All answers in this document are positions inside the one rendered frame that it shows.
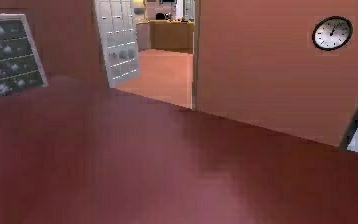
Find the brown kitchen counter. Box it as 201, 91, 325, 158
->
135, 19, 195, 54

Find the white panelled room door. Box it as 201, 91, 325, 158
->
93, 0, 142, 88

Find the white chest of dark drawers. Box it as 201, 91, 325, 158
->
0, 13, 49, 102

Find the round black wall clock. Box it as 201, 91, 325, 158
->
311, 15, 354, 52

